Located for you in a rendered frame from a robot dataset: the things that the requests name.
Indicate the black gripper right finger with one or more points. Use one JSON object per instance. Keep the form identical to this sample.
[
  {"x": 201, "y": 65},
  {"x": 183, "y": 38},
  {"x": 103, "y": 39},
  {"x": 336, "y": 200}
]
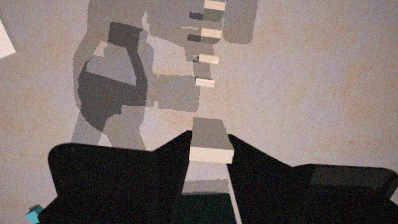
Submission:
[{"x": 268, "y": 191}]

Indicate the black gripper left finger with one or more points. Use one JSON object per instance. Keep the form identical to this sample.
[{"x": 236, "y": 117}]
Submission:
[{"x": 155, "y": 177}]

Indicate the cream rectangular block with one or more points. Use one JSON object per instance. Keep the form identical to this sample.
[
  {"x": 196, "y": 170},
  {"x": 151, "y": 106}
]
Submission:
[
  {"x": 210, "y": 36},
  {"x": 208, "y": 59},
  {"x": 213, "y": 10},
  {"x": 203, "y": 81},
  {"x": 210, "y": 141}
]

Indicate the small teal flat block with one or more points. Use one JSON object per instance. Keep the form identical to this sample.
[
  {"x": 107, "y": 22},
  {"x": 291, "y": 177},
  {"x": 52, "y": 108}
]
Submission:
[{"x": 32, "y": 214}]

